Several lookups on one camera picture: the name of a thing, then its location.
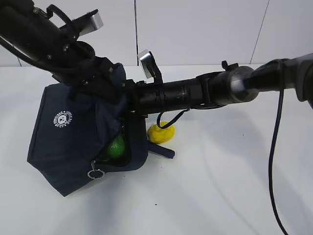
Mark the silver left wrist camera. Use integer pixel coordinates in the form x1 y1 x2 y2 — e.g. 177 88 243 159
59 9 104 39

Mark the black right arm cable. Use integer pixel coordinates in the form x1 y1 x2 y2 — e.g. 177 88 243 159
268 88 288 235

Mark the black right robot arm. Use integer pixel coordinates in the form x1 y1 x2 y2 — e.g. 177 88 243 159
122 50 313 118

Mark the navy blue lunch bag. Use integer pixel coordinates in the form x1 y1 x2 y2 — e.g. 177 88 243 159
26 62 176 198

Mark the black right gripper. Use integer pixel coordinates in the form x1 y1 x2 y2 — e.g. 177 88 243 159
95 70 148 120

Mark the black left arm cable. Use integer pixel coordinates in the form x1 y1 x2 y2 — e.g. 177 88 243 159
0 36 62 74

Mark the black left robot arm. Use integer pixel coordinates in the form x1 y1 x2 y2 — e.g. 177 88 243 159
0 0 122 104

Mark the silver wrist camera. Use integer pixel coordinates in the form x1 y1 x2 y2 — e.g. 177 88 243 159
59 9 104 39
137 49 163 84

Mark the yellow lemon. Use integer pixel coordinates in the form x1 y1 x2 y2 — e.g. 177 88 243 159
147 124 176 144

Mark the green cucumber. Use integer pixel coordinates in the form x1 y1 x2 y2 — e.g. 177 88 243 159
106 135 126 160

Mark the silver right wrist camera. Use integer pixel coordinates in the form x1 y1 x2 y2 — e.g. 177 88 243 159
137 49 163 84

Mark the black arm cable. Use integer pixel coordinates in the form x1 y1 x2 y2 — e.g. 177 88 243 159
268 88 288 235
0 36 62 74

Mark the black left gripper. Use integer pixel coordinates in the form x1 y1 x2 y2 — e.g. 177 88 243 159
52 57 114 93

